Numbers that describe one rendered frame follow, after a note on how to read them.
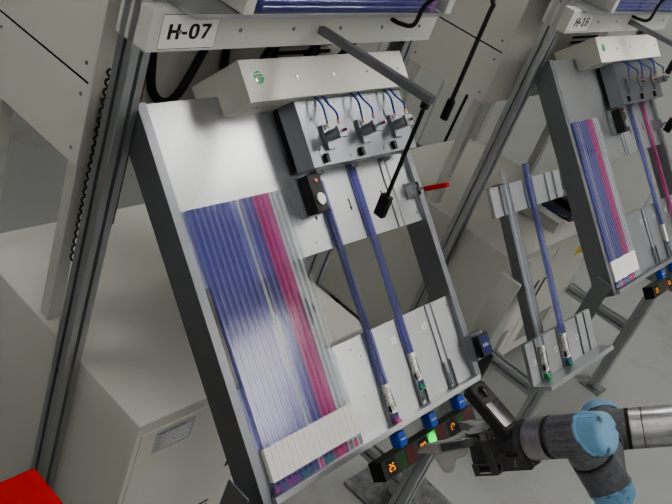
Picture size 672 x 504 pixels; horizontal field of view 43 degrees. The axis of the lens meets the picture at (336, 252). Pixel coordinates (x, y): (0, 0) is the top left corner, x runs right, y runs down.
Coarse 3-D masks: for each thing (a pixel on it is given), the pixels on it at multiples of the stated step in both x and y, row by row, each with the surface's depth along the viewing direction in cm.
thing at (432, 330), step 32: (416, 320) 183; (448, 320) 191; (352, 352) 167; (384, 352) 174; (416, 352) 181; (448, 352) 189; (352, 384) 165; (416, 384) 178; (448, 384) 186; (384, 416) 170; (256, 448) 145
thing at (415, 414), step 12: (468, 384) 188; (444, 396) 181; (420, 408) 176; (432, 408) 177; (408, 420) 171; (384, 432) 165; (360, 444) 161; (372, 444) 162; (348, 456) 157; (324, 468) 152; (312, 480) 150; (288, 492) 145
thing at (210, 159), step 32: (160, 128) 146; (192, 128) 151; (224, 128) 156; (256, 128) 162; (192, 160) 149; (224, 160) 154; (256, 160) 160; (288, 160) 166; (192, 192) 148; (224, 192) 153; (256, 192) 158; (288, 192) 164; (352, 192) 178; (320, 224) 169; (352, 224) 175; (384, 224) 183
